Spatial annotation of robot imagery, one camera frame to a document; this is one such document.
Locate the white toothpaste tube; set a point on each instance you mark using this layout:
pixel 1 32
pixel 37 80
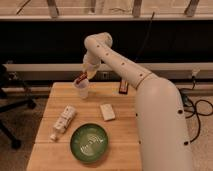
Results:
pixel 62 123

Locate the white soap bar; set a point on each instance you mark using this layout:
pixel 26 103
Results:
pixel 107 112

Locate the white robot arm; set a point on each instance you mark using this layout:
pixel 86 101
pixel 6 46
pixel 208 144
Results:
pixel 162 128

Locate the black office chair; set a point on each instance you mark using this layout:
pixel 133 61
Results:
pixel 4 78

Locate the dark red rectangular box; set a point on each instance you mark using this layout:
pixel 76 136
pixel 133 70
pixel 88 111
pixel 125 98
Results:
pixel 123 87

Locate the green bowl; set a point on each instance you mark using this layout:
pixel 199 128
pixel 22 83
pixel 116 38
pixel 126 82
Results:
pixel 89 143

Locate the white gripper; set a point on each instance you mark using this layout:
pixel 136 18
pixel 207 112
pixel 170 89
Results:
pixel 91 64

